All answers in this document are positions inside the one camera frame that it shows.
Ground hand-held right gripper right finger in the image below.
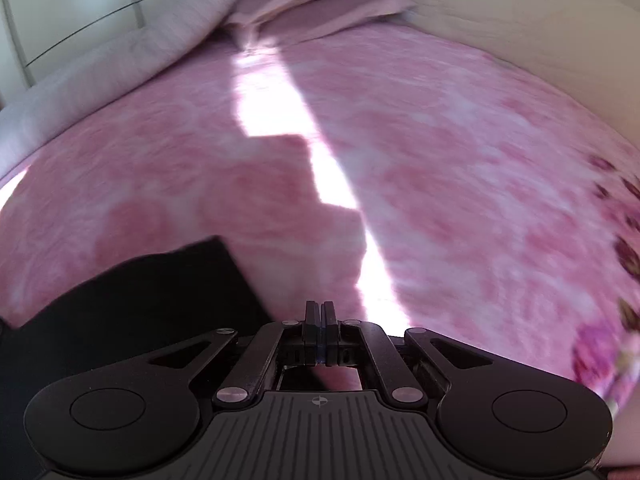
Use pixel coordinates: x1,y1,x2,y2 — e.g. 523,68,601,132
321,301,495,408

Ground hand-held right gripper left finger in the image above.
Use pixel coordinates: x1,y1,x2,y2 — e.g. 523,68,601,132
147,300,322,408

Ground black garment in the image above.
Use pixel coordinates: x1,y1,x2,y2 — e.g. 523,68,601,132
0,236,277,480

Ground pink rose blanket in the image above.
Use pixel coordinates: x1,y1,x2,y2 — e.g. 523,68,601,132
0,25,640,411

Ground purple floral cloth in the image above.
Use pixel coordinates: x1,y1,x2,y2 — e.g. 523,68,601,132
572,152,640,411

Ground white striped quilt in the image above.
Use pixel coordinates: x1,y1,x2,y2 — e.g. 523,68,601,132
0,0,261,181

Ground beige padded headboard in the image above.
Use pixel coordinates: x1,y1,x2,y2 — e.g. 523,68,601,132
400,0,640,146

